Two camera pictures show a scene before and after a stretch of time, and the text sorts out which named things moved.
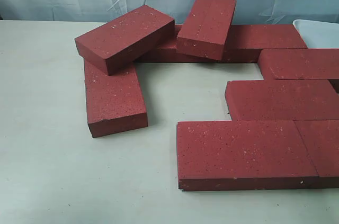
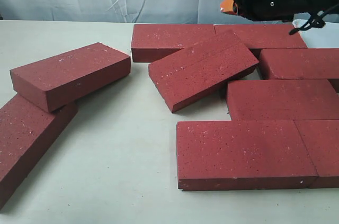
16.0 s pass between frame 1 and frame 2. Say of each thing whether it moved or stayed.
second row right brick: stayed
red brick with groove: moved
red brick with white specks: moved
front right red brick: stayed
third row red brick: stayed
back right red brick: stayed
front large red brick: stayed
